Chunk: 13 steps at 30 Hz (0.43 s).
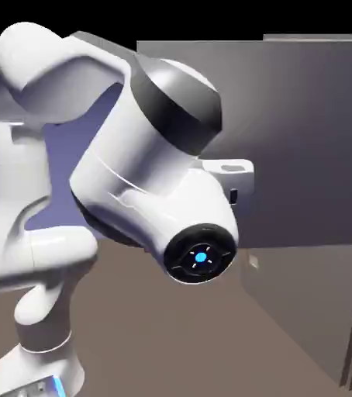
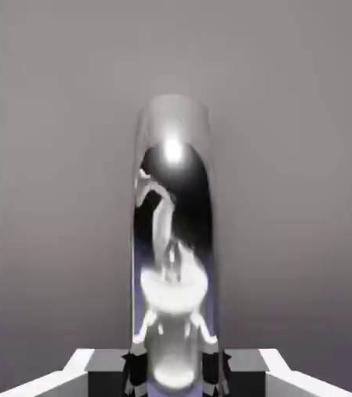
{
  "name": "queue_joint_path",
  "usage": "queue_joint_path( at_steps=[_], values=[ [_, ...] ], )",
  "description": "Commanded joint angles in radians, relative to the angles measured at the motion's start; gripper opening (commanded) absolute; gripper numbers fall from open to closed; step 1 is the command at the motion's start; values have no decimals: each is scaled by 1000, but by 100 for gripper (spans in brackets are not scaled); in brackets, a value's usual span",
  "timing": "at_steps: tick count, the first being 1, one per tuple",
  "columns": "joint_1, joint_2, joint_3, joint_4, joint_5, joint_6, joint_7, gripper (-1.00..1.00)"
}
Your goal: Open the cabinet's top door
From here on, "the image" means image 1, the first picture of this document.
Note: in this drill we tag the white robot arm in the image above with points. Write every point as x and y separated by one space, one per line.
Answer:
138 161

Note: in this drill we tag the large grey cabinet door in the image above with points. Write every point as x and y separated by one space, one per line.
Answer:
303 139

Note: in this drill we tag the small grey cabinet door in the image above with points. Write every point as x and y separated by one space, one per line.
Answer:
300 297

